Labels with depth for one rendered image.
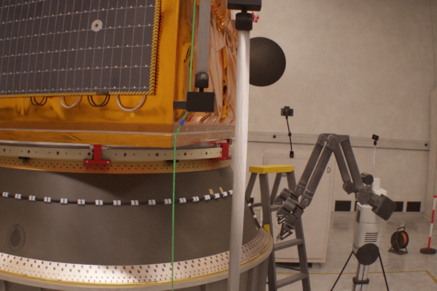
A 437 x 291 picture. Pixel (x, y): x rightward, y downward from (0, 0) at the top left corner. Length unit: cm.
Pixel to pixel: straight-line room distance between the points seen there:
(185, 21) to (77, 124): 59
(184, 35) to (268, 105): 818
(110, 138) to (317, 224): 452
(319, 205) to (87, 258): 440
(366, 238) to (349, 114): 722
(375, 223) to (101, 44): 196
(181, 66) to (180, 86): 8
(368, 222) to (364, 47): 760
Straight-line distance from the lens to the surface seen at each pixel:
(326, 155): 269
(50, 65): 193
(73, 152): 208
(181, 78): 180
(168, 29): 180
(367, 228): 295
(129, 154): 211
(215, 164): 251
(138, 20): 180
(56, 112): 194
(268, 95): 996
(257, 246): 255
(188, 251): 214
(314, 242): 614
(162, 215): 212
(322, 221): 608
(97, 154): 206
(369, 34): 1035
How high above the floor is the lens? 184
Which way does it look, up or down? 3 degrees down
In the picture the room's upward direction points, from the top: 2 degrees clockwise
